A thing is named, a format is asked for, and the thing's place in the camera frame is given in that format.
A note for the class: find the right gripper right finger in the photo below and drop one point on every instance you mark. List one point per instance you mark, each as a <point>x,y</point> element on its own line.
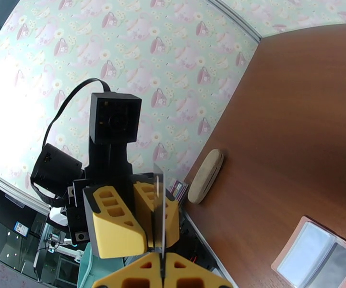
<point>190,275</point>

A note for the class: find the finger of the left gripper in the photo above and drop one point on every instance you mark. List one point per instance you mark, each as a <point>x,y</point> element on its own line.
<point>115,230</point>
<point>144,206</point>

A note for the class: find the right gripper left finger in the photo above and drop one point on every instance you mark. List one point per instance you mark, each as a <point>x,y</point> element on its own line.
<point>136,275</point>

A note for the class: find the dark grey plastic card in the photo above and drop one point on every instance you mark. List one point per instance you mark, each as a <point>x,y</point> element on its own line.
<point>334,266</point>
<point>160,206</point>

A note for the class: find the pink card holder wallet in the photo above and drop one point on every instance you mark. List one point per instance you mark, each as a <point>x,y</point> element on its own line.
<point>304,251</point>

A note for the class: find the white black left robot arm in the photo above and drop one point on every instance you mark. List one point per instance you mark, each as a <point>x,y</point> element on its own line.
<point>58,216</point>

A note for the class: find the clear case of coloured pencils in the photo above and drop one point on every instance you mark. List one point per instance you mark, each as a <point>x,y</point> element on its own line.
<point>178,191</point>

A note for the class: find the beige glasses case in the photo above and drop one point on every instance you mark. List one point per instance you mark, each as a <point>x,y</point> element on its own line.
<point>205,176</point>

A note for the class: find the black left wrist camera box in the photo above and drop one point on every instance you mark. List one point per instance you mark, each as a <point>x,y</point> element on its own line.
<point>115,119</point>

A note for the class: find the aluminium frame profile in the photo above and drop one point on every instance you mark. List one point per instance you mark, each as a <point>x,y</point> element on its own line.
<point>235,18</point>
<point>13,188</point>

